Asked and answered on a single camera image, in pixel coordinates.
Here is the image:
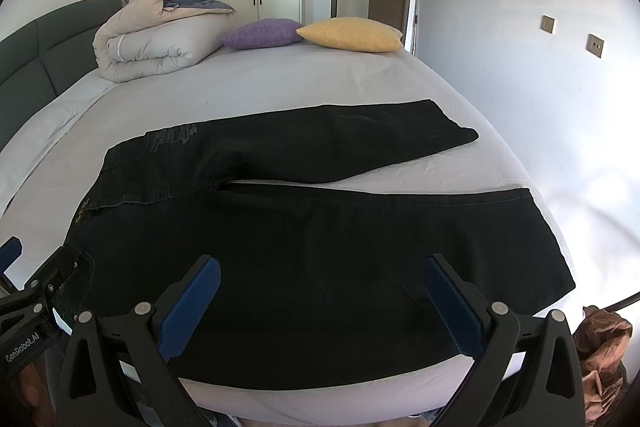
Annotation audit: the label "person's hand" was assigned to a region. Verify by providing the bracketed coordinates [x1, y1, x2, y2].
[17, 359, 55, 427]

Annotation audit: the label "purple pillow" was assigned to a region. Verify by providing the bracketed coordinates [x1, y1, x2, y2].
[220, 18, 303, 50]

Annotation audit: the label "black cable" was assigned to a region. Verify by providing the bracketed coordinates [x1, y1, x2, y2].
[604, 289, 640, 311]

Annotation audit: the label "folded blue denim garment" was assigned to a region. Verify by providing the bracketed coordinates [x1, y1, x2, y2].
[164, 0, 234, 12]

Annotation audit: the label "wall socket near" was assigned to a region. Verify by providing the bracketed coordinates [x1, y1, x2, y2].
[586, 34, 604, 58]

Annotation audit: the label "folded beige white duvet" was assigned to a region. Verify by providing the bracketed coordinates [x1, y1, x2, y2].
[93, 0, 236, 83]

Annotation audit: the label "brown crumpled cloth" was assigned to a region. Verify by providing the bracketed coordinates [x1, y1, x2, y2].
[573, 306, 634, 426]

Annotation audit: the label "yellow pillow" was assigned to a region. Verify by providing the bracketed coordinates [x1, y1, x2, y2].
[296, 17, 402, 53]

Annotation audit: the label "dark green padded headboard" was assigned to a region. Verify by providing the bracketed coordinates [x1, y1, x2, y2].
[0, 0, 129, 145]

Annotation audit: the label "wall socket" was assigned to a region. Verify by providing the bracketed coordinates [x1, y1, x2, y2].
[540, 15, 555, 34]
[586, 34, 604, 58]

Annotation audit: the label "bed with white sheet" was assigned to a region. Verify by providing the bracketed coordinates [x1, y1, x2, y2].
[0, 41, 572, 426]

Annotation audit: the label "wall socket far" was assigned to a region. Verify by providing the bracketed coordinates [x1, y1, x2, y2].
[540, 15, 555, 34]

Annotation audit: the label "black jeans pants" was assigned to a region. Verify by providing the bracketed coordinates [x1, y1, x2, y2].
[65, 101, 575, 390]

